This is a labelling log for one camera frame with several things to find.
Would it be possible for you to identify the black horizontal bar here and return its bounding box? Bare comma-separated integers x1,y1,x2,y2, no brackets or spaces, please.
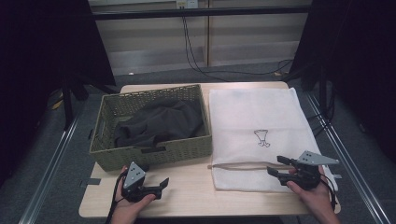
92,5,312,21

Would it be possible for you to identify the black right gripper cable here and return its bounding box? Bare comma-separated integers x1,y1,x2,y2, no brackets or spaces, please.
318,173,339,213

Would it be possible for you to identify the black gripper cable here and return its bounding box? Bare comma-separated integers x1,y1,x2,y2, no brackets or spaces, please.
318,173,339,213
105,171,125,224

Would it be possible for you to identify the black metal stand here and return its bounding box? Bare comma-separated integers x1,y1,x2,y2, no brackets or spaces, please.
318,60,330,117
61,76,75,131

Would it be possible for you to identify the green woven basket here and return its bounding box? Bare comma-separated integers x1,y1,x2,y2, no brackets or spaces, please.
89,83,213,173

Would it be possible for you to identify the person's left hand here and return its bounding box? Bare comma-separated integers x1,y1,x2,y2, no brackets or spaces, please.
111,165,157,219

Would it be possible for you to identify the long black floor cable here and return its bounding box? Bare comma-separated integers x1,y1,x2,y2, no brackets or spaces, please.
181,7,295,82

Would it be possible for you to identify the aluminium floor rail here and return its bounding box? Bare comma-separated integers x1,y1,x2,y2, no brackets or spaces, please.
18,116,80,224
304,91,389,224

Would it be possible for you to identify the black wall cable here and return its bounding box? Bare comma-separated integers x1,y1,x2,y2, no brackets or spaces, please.
181,7,232,82

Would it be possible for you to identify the black curtain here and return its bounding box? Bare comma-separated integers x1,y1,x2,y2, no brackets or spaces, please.
289,0,396,162
0,0,116,188

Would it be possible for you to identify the person's right hand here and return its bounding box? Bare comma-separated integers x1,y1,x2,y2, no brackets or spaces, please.
286,165,336,217

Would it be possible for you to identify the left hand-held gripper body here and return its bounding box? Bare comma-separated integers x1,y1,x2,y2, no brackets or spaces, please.
120,161,151,203

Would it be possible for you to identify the white wall socket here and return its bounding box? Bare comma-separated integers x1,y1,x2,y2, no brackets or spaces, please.
176,0,199,9

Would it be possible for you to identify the black stand cable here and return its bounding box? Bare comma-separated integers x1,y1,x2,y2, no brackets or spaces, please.
306,90,335,138

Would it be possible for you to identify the white mesh laundry bag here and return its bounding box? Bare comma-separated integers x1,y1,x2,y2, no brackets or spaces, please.
207,87,339,193

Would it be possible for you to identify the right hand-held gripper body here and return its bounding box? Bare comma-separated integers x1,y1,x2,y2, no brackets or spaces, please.
287,150,341,191

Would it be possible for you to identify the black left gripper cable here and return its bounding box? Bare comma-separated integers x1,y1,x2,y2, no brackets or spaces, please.
105,171,125,224

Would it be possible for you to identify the dark cloth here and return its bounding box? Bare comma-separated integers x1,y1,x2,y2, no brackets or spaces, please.
113,98,207,148

